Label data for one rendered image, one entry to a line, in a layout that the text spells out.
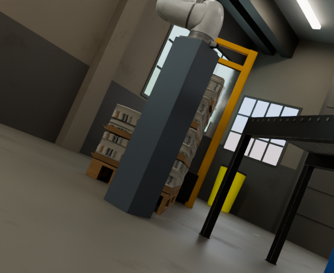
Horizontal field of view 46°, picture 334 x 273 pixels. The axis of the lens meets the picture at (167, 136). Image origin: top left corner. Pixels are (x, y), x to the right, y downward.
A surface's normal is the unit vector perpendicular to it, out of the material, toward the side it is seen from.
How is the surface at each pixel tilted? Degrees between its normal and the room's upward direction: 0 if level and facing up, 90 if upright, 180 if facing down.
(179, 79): 90
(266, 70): 90
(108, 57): 90
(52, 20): 90
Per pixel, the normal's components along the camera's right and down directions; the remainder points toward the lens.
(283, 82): -0.58, -0.31
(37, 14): 0.72, 0.26
